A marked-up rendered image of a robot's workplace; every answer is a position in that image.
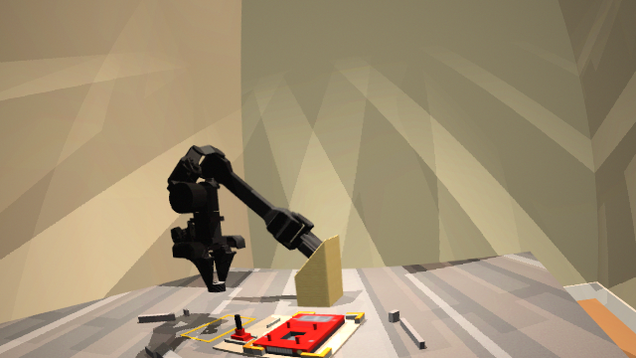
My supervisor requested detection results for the black and white wheel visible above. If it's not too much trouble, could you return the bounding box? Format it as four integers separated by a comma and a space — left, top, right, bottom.
208, 281, 226, 293

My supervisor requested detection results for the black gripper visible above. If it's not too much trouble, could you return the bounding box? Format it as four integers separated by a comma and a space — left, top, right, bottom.
172, 211, 245, 288

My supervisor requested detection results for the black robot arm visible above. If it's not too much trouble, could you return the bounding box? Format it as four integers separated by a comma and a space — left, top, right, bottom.
167, 144, 322, 259

